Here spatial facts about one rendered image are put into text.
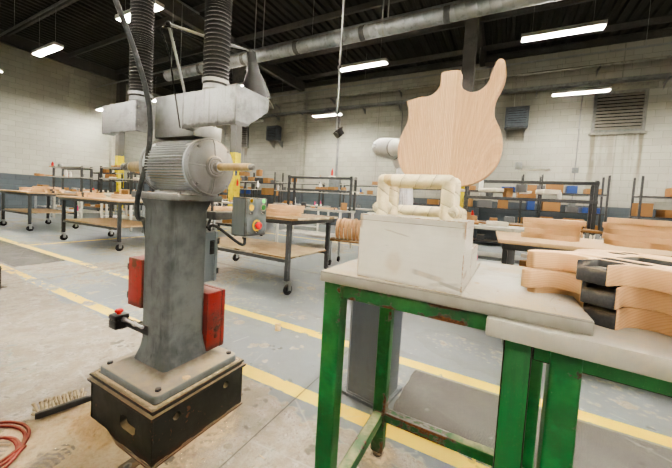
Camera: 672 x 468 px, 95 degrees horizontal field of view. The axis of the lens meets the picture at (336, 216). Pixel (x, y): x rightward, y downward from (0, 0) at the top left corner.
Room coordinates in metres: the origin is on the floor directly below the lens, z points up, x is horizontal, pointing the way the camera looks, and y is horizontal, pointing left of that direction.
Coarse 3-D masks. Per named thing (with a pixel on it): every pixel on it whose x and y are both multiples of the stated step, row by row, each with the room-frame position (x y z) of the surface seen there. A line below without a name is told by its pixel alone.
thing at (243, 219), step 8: (240, 200) 1.57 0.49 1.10; (248, 200) 1.57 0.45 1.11; (256, 200) 1.62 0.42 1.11; (232, 208) 1.60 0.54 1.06; (240, 208) 1.57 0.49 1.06; (248, 208) 1.57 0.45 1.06; (256, 208) 1.62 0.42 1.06; (232, 216) 1.60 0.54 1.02; (240, 216) 1.57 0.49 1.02; (248, 216) 1.57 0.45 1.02; (256, 216) 1.62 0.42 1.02; (264, 216) 1.68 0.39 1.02; (232, 224) 1.60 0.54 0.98; (240, 224) 1.57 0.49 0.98; (248, 224) 1.57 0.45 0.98; (264, 224) 1.68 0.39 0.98; (224, 232) 1.62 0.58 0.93; (232, 232) 1.59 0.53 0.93; (240, 232) 1.57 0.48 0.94; (248, 232) 1.57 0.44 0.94; (256, 232) 1.63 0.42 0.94; (264, 232) 1.68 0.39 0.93
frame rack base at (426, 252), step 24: (384, 216) 0.81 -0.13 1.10; (408, 216) 0.82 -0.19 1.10; (360, 240) 0.84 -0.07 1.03; (384, 240) 0.80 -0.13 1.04; (408, 240) 0.77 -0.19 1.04; (432, 240) 0.74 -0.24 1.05; (456, 240) 0.71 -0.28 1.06; (360, 264) 0.84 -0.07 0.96; (384, 264) 0.80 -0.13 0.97; (408, 264) 0.77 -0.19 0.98; (432, 264) 0.74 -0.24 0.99; (456, 264) 0.71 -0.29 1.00; (432, 288) 0.74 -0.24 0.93; (456, 288) 0.71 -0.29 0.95
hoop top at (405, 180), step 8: (384, 176) 0.82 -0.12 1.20; (392, 176) 0.81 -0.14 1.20; (400, 176) 0.80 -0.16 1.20; (408, 176) 0.79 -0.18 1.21; (416, 176) 0.78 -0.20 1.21; (424, 176) 0.77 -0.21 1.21; (432, 176) 0.76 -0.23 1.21; (440, 176) 0.75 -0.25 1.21; (448, 176) 0.74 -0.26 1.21; (392, 184) 0.81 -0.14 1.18; (400, 184) 0.80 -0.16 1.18; (408, 184) 0.79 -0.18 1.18; (416, 184) 0.78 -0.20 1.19; (424, 184) 0.77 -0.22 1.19; (432, 184) 0.76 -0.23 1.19; (440, 184) 0.75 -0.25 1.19
